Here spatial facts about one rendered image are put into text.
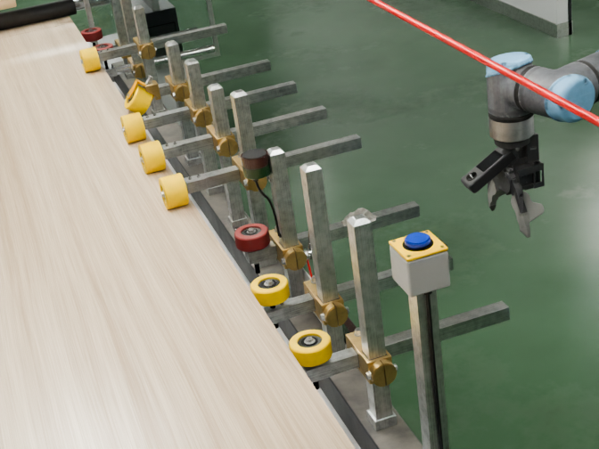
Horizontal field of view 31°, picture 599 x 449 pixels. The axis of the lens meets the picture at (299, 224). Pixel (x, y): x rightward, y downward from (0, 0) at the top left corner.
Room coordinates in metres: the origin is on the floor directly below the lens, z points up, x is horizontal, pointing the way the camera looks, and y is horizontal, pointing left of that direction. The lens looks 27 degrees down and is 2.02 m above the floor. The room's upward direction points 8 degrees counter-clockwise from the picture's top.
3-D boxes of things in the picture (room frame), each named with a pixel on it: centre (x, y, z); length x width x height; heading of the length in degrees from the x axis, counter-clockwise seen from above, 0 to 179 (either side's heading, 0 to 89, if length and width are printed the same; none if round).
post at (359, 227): (1.71, -0.11, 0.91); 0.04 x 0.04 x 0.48; 16
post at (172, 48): (3.16, 0.30, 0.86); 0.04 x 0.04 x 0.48; 16
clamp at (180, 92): (3.18, 0.31, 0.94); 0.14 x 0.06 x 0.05; 16
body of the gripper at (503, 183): (2.01, -0.46, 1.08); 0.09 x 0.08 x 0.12; 106
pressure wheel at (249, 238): (2.21, 0.11, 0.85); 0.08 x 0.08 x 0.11
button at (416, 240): (1.46, -0.18, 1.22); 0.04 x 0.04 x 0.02
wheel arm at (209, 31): (3.69, 0.40, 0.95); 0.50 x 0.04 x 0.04; 106
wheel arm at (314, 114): (2.73, 0.13, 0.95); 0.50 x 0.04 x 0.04; 106
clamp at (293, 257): (2.21, 0.04, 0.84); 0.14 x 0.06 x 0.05; 16
